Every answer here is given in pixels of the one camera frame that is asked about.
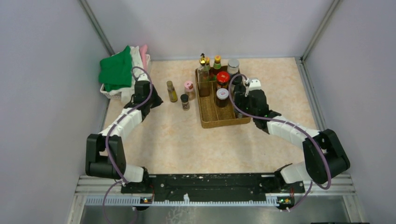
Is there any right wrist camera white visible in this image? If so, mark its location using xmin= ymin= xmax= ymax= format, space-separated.
xmin=244 ymin=78 xmax=262 ymax=97

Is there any yellow label pepper shaker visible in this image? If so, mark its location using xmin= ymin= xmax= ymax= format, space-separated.
xmin=166 ymin=80 xmax=177 ymax=103

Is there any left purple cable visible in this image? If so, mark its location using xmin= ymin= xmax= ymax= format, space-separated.
xmin=102 ymin=66 xmax=154 ymax=224

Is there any pink lid spice jar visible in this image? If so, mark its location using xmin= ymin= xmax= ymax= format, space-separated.
xmin=184 ymin=81 xmax=196 ymax=101

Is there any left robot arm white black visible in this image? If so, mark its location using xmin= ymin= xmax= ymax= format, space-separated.
xmin=85 ymin=80 xmax=163 ymax=193

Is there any woven wicker divided tray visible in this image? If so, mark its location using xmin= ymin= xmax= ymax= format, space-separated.
xmin=197 ymin=80 xmax=251 ymax=129

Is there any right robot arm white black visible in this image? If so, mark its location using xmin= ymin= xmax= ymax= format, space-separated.
xmin=232 ymin=84 xmax=351 ymax=192

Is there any pink cloth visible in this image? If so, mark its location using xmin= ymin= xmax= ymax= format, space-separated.
xmin=139 ymin=44 xmax=148 ymax=70

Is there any tall glass oil bottle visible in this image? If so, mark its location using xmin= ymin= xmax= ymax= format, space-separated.
xmin=198 ymin=53 xmax=210 ymax=97

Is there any yellow cap chili sauce bottle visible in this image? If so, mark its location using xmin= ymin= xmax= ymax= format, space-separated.
xmin=205 ymin=57 xmax=211 ymax=75

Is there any black lid clear jar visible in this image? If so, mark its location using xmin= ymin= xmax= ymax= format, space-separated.
xmin=230 ymin=74 xmax=243 ymax=85

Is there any white plastic basket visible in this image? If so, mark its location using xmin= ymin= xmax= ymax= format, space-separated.
xmin=99 ymin=54 xmax=152 ymax=100

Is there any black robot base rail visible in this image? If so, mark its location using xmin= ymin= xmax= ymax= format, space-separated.
xmin=121 ymin=173 xmax=305 ymax=209

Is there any green cloth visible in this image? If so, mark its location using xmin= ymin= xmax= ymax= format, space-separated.
xmin=99 ymin=45 xmax=132 ymax=92

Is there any black cap soy bottle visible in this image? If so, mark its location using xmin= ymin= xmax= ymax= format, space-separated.
xmin=180 ymin=94 xmax=190 ymax=111

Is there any silver lid salt jar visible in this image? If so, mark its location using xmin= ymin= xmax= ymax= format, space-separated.
xmin=227 ymin=59 xmax=240 ymax=76

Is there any red lid sauce jar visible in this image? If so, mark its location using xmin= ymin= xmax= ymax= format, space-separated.
xmin=216 ymin=71 xmax=230 ymax=90

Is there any white lid sauce jar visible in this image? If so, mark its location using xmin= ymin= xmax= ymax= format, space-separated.
xmin=216 ymin=88 xmax=229 ymax=108

